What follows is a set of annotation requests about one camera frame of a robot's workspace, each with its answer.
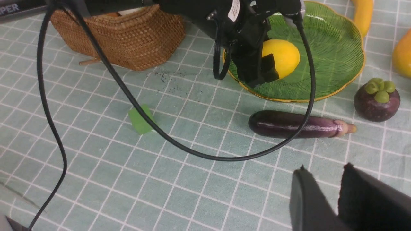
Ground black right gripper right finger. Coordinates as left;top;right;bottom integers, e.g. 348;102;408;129
338;163;411;231

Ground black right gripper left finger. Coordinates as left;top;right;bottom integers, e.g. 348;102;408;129
289;166;350;231

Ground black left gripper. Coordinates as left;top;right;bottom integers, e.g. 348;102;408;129
189;0;279;88

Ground yellow lemon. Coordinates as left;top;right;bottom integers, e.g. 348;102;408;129
262;39;300;79

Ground purple eggplant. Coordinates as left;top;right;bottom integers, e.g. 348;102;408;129
248;110;357;139

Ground dark purple mangosteen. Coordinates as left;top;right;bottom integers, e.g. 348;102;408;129
354;78;401;122

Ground yellow banana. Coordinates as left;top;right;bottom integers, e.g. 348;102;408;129
351;0;374;38

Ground green leaf-shaped glass plate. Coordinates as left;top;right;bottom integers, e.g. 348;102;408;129
238;1;366;102

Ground green cube block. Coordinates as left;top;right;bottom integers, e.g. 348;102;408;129
128;104;155;135

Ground orange mango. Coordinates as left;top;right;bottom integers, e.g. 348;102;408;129
392;29;411;79

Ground green checkered tablecloth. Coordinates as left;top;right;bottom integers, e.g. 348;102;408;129
0;0;411;231

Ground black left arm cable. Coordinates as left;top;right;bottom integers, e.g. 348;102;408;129
27;0;317;231

